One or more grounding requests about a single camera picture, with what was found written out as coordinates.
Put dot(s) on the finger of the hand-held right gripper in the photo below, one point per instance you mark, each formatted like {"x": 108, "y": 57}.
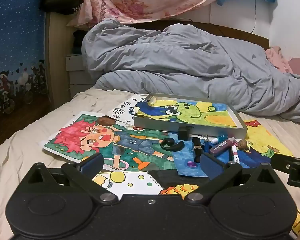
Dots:
{"x": 282, "y": 163}

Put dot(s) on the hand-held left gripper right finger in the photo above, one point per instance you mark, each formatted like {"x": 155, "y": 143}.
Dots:
{"x": 208, "y": 163}

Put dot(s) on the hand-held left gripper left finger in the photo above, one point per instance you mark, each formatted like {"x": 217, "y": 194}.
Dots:
{"x": 95, "y": 160}

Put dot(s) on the thick purple marker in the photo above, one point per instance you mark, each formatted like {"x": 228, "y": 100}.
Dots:
{"x": 221, "y": 148}

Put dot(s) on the blue white cap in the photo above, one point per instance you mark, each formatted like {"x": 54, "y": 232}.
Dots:
{"x": 221, "y": 138}

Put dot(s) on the white marker with pink cap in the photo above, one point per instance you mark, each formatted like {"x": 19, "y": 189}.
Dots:
{"x": 235, "y": 153}

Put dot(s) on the black ear hook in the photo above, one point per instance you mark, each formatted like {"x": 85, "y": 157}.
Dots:
{"x": 175, "y": 149}

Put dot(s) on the round walnut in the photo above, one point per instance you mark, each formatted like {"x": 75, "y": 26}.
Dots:
{"x": 243, "y": 145}

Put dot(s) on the shallow grey box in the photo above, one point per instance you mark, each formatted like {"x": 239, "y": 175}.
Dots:
{"x": 160, "y": 125}

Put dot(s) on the blue and yellow fish drawing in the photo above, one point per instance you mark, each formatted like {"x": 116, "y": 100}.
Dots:
{"x": 182, "y": 160}

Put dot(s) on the black binder clip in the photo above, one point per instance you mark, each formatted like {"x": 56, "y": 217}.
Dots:
{"x": 183, "y": 133}

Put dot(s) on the red-haired boy drawing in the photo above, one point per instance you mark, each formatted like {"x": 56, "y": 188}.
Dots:
{"x": 130, "y": 142}

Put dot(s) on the dark brown nut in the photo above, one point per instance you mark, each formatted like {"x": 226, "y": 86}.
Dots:
{"x": 105, "y": 120}

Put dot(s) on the green frog drawing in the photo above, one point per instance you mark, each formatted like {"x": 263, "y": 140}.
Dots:
{"x": 190, "y": 115}

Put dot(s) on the black and white flower drawing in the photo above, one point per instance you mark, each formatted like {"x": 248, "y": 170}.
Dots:
{"x": 120, "y": 111}

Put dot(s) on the crumpled pale paper scrap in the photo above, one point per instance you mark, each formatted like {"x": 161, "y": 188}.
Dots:
{"x": 151, "y": 101}

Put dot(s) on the white nightstand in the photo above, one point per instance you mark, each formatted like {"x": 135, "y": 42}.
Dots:
{"x": 75, "y": 62}

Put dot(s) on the grey duvet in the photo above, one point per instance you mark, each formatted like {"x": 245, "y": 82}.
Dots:
{"x": 177, "y": 62}

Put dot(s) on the pink crumpled cloth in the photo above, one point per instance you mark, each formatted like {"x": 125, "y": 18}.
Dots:
{"x": 277, "y": 57}

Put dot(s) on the light wooden board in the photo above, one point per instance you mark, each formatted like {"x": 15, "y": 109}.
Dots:
{"x": 56, "y": 55}

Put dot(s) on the dark cloth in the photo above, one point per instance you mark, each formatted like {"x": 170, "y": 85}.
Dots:
{"x": 78, "y": 41}

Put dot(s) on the dark wooden headboard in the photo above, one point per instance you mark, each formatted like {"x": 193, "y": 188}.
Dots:
{"x": 240, "y": 33}

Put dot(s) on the blue printed curtain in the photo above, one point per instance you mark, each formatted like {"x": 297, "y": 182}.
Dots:
{"x": 15, "y": 42}

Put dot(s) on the pink floral hanging cloth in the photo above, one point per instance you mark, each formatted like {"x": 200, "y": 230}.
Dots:
{"x": 130, "y": 2}

